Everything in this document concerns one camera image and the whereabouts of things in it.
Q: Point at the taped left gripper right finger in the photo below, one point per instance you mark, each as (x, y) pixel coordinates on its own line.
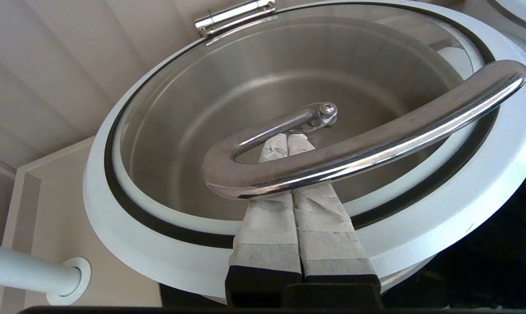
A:
(328, 235)

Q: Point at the white round pole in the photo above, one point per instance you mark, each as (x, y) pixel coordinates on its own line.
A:
(27, 270)

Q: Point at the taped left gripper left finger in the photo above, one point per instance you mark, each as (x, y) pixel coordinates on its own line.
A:
(267, 244)

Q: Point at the black glass induction cooktop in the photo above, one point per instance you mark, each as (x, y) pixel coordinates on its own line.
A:
(485, 270)

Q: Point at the glass lid with white rim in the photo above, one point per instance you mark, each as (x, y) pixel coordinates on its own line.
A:
(485, 174)
(524, 11)

